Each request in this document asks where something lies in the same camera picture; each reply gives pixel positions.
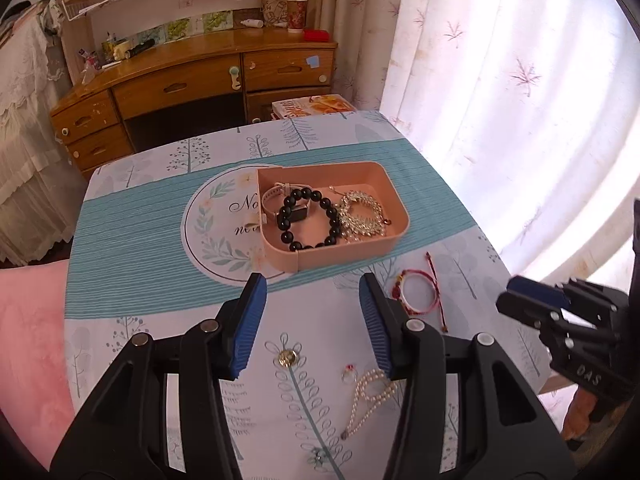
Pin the small silver earring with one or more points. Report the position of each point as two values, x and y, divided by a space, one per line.
317 456

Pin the red box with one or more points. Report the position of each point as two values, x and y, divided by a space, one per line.
316 35

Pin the pink plastic tray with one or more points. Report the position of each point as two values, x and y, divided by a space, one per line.
372 180

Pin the wooden desk with drawers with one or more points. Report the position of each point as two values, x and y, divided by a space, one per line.
190 75

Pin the leaf print curtain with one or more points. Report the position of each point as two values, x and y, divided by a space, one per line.
500 85

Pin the red paper cup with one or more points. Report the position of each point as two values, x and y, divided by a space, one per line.
296 15

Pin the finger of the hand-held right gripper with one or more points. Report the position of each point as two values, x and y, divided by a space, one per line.
525 312
532 289

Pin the white lace cloth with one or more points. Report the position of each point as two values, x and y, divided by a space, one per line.
30 135

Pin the person's right hand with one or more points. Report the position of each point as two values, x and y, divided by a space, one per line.
580 417

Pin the pink blanket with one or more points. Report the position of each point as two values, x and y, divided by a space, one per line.
30 360

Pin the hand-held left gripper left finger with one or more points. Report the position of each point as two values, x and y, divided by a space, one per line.
246 320

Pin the white tube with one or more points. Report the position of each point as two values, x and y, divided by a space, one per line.
251 23

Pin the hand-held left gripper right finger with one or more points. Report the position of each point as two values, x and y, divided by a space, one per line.
376 325

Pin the small gold earring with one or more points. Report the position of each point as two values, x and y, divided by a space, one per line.
288 358

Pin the yellow figurine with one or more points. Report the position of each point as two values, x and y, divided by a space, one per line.
119 53

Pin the patterned beige cup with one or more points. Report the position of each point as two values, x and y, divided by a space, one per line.
274 7

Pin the black flashlight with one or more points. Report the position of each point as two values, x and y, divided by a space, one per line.
140 48

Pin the beige drawer lock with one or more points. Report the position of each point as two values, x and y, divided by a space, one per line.
233 76

